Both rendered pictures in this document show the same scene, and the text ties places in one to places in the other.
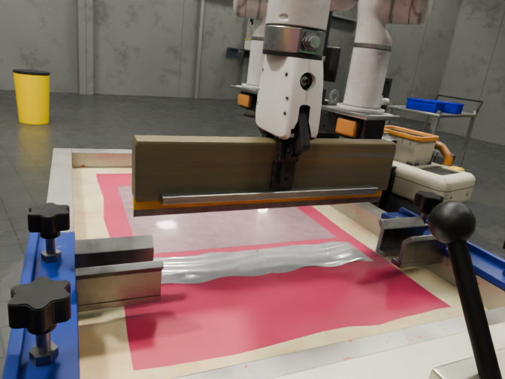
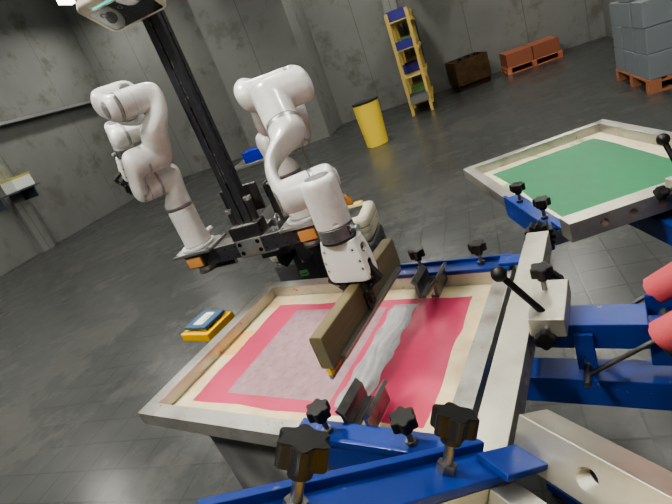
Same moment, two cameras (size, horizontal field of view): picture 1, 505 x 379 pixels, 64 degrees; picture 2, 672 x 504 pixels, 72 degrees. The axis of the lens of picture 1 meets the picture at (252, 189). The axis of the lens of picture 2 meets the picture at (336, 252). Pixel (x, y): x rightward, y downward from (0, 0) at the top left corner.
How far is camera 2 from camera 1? 0.58 m
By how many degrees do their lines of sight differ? 27
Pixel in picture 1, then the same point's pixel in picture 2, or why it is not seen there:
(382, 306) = (452, 320)
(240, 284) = (393, 367)
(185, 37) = not seen: outside the picture
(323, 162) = not seen: hidden behind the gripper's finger
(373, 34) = (286, 166)
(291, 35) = (343, 231)
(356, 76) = not seen: hidden behind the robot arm
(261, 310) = (419, 366)
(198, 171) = (345, 329)
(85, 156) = (168, 397)
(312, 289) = (420, 340)
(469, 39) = (232, 65)
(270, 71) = (336, 252)
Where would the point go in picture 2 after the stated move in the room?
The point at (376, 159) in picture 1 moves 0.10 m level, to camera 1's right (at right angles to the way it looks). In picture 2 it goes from (390, 253) to (418, 233)
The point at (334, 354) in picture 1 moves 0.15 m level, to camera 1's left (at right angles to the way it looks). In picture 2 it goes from (476, 350) to (424, 399)
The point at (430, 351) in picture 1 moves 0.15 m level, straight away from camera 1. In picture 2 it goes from (510, 318) to (477, 284)
